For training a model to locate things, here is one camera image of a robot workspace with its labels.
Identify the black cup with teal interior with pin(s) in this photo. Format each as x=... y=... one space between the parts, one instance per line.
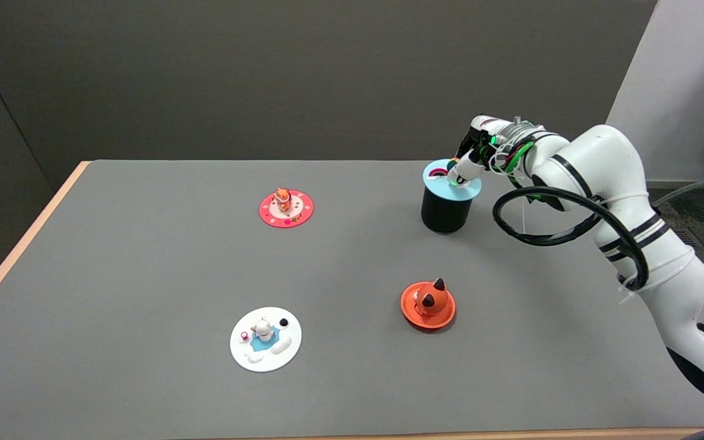
x=445 y=214

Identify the light blue rainbow cup lid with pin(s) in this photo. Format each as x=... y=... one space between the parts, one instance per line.
x=443 y=183

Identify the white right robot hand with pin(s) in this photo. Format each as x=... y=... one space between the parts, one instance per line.
x=480 y=150

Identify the white cup lid with snowman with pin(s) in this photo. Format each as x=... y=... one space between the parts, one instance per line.
x=266 y=339

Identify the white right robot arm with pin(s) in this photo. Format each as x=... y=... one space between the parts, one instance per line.
x=627 y=201

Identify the red cup lid with hamster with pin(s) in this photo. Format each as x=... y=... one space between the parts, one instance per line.
x=286 y=208

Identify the orange fox cup lid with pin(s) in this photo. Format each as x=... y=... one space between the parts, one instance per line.
x=428 y=302

